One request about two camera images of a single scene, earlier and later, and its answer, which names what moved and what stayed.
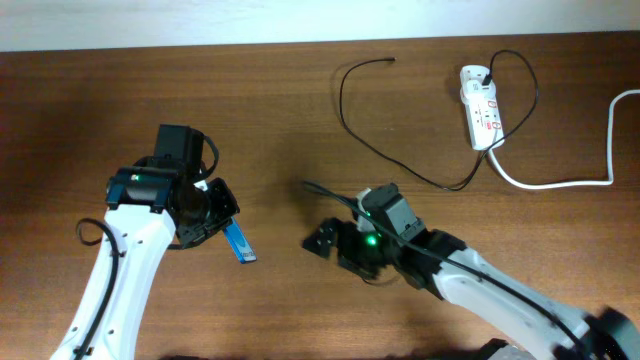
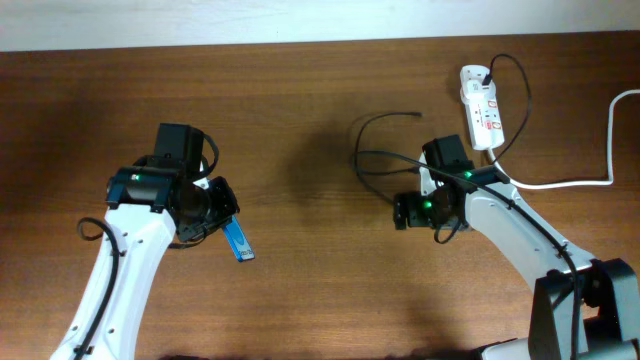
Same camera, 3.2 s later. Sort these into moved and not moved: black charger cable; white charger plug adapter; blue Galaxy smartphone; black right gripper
Moved: black charger cable; black right gripper
Not moved: blue Galaxy smartphone; white charger plug adapter
